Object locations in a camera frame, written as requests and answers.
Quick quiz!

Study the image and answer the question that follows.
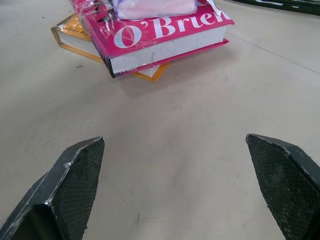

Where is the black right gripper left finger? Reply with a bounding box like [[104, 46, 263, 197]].
[[0, 136, 105, 240]]

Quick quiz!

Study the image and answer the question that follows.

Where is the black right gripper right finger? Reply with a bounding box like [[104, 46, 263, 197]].
[[245, 133, 320, 240]]

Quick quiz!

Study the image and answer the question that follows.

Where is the orange hardcover book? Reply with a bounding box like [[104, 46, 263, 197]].
[[50, 12, 171, 82]]

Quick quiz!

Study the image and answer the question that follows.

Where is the pink hardcover book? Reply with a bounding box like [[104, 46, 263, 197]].
[[69, 0, 236, 79]]

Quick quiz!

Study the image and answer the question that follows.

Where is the white plastic packet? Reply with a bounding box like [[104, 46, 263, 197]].
[[111, 0, 198, 20]]

